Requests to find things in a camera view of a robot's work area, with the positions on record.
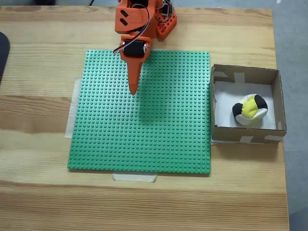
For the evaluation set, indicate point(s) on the yellow black white ball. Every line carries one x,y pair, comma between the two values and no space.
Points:
250,110

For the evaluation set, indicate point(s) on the brown cardboard box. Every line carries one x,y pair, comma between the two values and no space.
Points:
279,96

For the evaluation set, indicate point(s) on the green studded baseplate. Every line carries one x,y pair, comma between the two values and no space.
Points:
168,108

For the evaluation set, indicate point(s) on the long masking tape strip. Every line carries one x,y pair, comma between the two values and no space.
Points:
72,108

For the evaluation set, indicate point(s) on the white paper sheet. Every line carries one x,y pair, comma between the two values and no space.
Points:
223,113

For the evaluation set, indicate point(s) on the short masking tape strip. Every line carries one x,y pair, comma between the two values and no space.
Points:
134,177

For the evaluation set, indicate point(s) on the black curved object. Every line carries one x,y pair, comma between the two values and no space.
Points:
3,55

